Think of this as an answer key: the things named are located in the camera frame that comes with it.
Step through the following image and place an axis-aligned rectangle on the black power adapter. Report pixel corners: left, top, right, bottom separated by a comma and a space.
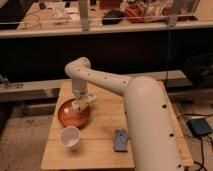
187, 118, 213, 137

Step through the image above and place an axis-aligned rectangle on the orange ceramic bowl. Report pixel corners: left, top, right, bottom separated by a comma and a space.
57, 99, 91, 127

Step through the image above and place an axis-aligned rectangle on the grey metal post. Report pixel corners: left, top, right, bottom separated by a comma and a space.
78, 0, 89, 31

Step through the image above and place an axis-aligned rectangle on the blue sponge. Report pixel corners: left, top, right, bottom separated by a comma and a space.
113, 129, 128, 152

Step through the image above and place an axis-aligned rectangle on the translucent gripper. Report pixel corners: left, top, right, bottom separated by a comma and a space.
73, 93, 97, 111

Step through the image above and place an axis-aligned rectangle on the red tool clutter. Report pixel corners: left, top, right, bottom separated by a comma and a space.
125, 4, 145, 23

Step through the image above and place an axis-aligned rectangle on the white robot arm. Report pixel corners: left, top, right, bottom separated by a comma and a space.
65, 57, 184, 171

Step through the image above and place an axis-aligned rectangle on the black cable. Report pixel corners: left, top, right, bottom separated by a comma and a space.
193, 134, 213, 171

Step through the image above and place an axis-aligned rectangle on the black bag on bench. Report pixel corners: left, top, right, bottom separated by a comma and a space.
102, 10, 124, 25

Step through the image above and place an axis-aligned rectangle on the white paper cup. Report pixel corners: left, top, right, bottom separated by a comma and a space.
59, 126, 80, 151

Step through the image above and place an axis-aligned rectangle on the small white bottle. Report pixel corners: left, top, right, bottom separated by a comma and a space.
64, 107, 77, 114

